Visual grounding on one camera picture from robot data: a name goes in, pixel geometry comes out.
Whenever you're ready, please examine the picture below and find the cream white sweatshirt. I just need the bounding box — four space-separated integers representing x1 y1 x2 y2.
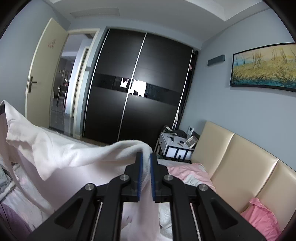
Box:
1 100 167 240

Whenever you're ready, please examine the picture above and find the pink cloud-print pillow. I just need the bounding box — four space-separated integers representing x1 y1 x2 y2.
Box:
168 163 216 192

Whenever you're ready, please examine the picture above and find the beige padded headboard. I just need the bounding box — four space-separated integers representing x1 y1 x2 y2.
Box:
191 121 295 230

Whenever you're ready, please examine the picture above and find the plain pink pillow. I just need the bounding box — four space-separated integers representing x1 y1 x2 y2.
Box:
241 198 281 240

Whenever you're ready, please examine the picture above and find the white black bedside table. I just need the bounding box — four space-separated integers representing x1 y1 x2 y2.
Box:
154 126 200 163

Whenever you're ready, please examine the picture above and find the purple fluffy garment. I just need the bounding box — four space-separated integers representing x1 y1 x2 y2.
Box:
1 203 31 240

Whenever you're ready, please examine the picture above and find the black sliding wardrobe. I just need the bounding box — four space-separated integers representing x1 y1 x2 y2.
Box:
83 29 194 147

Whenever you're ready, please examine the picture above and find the beige room door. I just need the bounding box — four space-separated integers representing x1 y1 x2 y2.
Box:
25 18 68 128

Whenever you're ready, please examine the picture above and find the framed landscape painting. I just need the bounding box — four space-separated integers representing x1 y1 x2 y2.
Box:
230 43 295 92

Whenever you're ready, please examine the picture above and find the grey wall lamp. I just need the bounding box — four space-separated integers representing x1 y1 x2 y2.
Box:
207 54 226 67

